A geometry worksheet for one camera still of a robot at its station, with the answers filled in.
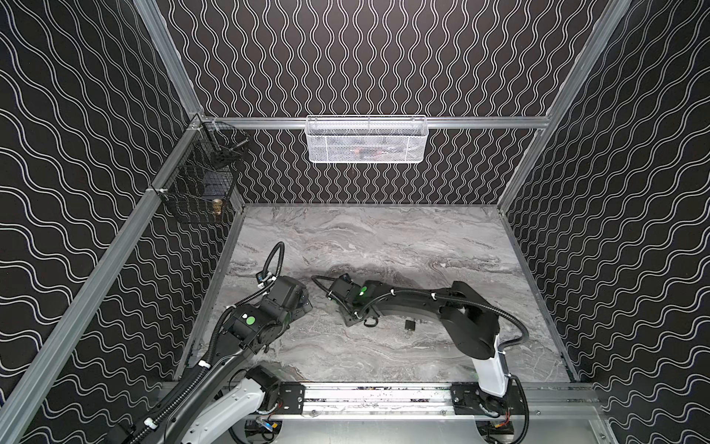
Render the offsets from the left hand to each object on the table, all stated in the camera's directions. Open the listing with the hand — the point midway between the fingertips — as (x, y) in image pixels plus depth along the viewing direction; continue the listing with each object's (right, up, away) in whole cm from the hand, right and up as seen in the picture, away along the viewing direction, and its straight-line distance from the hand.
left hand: (300, 304), depth 75 cm
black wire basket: (-39, +35, +19) cm, 56 cm away
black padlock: (+32, -9, +10) cm, 35 cm away
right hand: (+15, -6, +15) cm, 22 cm away
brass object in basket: (-26, +27, +7) cm, 38 cm away
